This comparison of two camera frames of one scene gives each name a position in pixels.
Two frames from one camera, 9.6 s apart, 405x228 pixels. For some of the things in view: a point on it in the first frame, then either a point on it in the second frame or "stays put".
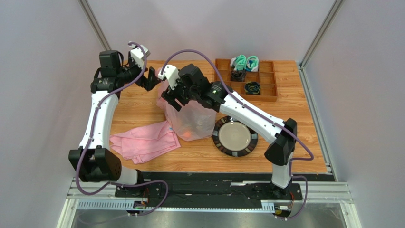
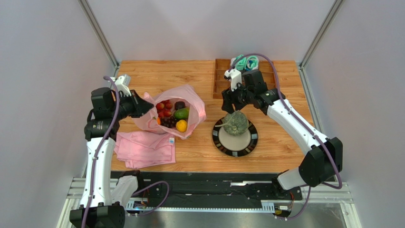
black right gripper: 175,93 → 234,96
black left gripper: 149,84 → 140,107
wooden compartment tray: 265,75 stays put
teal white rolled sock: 238,62 stays put
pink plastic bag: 195,121 → 185,93
